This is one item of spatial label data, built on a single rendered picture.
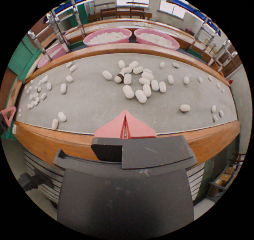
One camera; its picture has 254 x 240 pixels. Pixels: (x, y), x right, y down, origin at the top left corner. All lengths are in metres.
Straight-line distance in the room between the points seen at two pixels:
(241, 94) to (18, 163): 6.22
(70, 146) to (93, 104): 0.13
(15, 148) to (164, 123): 1.87
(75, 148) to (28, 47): 0.98
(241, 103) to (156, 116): 4.33
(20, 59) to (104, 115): 0.92
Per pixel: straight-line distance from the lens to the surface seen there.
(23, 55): 0.98
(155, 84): 0.23
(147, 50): 0.36
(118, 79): 0.23
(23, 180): 0.56
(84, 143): 0.20
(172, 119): 0.24
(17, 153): 1.82
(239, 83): 4.50
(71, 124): 0.25
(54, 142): 0.27
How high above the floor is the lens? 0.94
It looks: 76 degrees down
